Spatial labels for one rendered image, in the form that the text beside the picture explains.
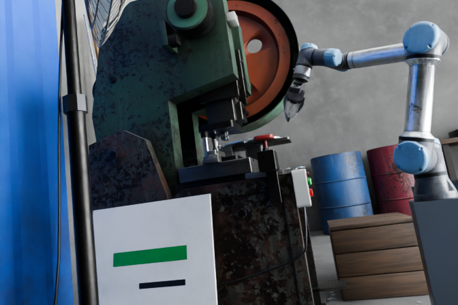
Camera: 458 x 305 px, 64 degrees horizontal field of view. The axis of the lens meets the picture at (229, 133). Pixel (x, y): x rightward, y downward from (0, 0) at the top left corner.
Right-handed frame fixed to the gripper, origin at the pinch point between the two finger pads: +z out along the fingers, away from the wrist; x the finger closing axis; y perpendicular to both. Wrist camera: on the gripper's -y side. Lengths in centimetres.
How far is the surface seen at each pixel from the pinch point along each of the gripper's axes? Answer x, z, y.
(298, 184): -11.4, 26.5, -27.4
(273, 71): 18, -30, 38
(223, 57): 31.7, -15.4, -17.4
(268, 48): 24, -42, 38
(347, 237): -41, 45, 31
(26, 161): 131, 56, 14
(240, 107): 21.6, 0.7, -3.0
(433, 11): -114, -233, 321
